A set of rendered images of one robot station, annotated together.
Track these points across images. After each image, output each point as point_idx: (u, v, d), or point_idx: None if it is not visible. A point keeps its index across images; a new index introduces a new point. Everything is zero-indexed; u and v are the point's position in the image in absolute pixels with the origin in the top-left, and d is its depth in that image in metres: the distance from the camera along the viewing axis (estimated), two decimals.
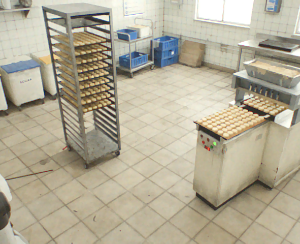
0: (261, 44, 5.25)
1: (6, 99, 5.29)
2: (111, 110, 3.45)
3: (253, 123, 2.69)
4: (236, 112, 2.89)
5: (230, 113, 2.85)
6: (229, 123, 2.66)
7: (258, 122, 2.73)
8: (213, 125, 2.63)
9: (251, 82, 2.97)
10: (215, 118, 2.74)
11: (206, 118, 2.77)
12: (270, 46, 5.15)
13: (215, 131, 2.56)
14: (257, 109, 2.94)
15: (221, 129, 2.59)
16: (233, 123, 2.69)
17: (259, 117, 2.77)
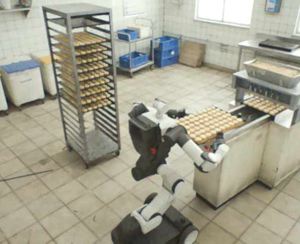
0: (261, 44, 5.25)
1: (6, 99, 5.29)
2: (111, 110, 3.45)
3: (230, 125, 2.46)
4: (213, 113, 2.66)
5: (206, 114, 2.61)
6: (203, 126, 2.42)
7: (235, 124, 2.49)
8: (186, 128, 2.40)
9: (251, 82, 2.97)
10: (190, 120, 2.51)
11: (179, 120, 2.53)
12: (270, 46, 5.15)
13: (188, 134, 2.33)
14: (257, 109, 2.94)
15: (193, 132, 2.36)
16: (208, 126, 2.45)
17: (237, 119, 2.54)
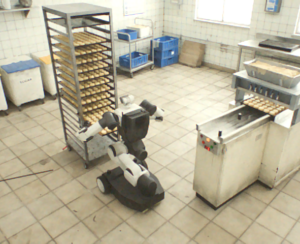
0: (261, 44, 5.25)
1: (6, 99, 5.29)
2: None
3: (111, 110, 3.41)
4: (90, 114, 3.32)
5: (93, 116, 3.25)
6: None
7: (109, 108, 3.46)
8: None
9: (251, 82, 2.97)
10: None
11: None
12: (270, 46, 5.15)
13: None
14: (257, 109, 2.94)
15: None
16: None
17: (104, 106, 3.47)
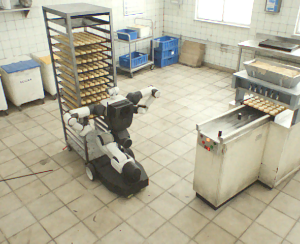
0: (261, 44, 5.25)
1: (6, 99, 5.29)
2: None
3: None
4: None
5: None
6: None
7: None
8: None
9: (251, 82, 2.97)
10: None
11: None
12: (270, 46, 5.15)
13: None
14: (257, 109, 2.94)
15: None
16: None
17: None
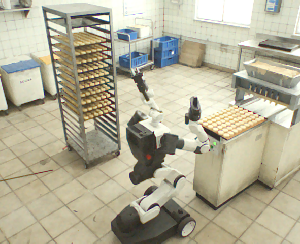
0: (261, 44, 5.25)
1: (6, 99, 5.29)
2: None
3: None
4: None
5: None
6: None
7: None
8: (95, 112, 3.35)
9: (251, 82, 2.97)
10: None
11: None
12: (270, 46, 5.15)
13: (102, 113, 3.36)
14: (210, 130, 2.57)
15: (100, 111, 3.40)
16: None
17: None
